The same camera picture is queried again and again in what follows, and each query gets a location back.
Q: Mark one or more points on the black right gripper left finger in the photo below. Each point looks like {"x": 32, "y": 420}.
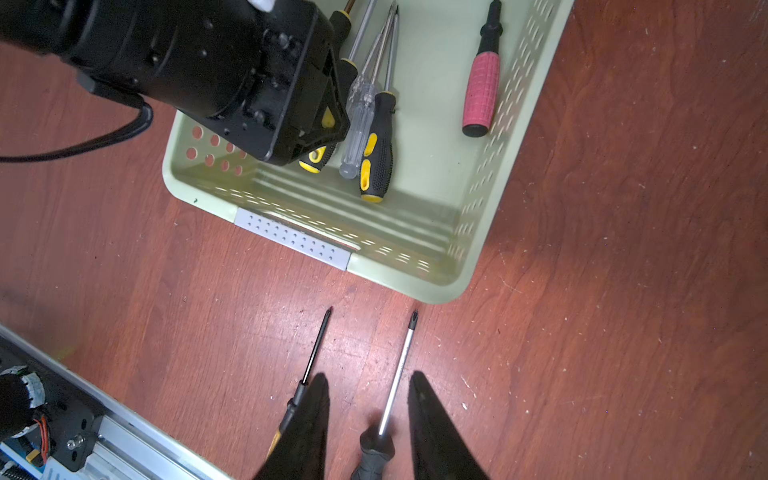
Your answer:
{"x": 300, "y": 452}

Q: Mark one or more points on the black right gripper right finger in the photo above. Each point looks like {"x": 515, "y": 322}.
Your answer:
{"x": 438, "y": 450}

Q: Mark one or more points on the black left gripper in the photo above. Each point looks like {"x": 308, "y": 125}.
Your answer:
{"x": 283, "y": 65}

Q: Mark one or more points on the clear handle screwdriver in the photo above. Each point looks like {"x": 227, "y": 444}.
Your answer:
{"x": 361, "y": 108}

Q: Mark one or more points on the clear tester screwdriver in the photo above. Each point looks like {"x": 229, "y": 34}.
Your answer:
{"x": 369, "y": 71}

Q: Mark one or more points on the small black yellow screwdriver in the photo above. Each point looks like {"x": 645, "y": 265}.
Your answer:
{"x": 377, "y": 163}

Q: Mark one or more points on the pink handle screwdriver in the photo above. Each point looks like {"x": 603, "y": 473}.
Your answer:
{"x": 483, "y": 82}

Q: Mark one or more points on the light green perforated bin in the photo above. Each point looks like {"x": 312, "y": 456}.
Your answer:
{"x": 424, "y": 239}

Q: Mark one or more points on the black yellow dotted screwdriver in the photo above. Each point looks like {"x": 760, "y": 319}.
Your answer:
{"x": 342, "y": 24}

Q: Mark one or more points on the orange handle screwdriver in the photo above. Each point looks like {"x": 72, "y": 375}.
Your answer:
{"x": 294, "y": 402}

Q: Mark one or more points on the green handle screwdriver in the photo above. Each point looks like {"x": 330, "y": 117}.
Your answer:
{"x": 376, "y": 444}

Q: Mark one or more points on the aluminium front rail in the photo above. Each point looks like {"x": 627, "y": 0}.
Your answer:
{"x": 56, "y": 425}

